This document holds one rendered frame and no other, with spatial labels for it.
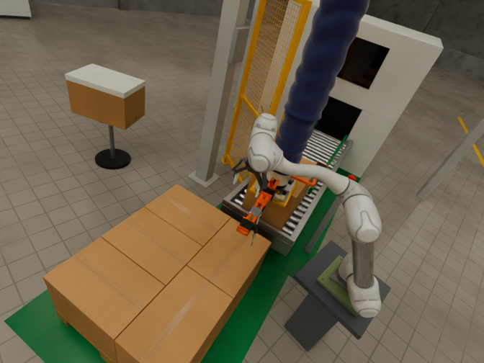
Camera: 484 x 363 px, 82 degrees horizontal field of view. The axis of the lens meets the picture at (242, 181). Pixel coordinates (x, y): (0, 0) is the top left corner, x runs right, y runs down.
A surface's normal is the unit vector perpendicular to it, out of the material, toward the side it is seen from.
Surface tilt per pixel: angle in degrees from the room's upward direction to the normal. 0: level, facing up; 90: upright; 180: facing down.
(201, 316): 0
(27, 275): 0
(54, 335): 0
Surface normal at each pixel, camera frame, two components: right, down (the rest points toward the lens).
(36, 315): 0.22, -0.75
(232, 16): -0.50, 0.46
